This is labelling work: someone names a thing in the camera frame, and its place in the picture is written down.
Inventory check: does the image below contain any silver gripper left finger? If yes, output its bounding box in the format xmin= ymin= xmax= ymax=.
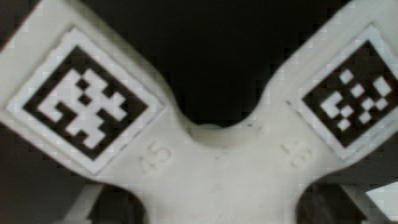
xmin=54 ymin=184 xmax=104 ymax=224

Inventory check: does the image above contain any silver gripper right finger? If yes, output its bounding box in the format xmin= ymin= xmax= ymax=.
xmin=339 ymin=184 xmax=385 ymax=224

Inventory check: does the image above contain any white front fence bar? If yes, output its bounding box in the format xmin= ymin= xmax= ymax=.
xmin=365 ymin=181 xmax=398 ymax=224

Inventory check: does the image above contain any white cross-shaped table base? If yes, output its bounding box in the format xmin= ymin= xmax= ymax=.
xmin=0 ymin=0 xmax=398 ymax=224

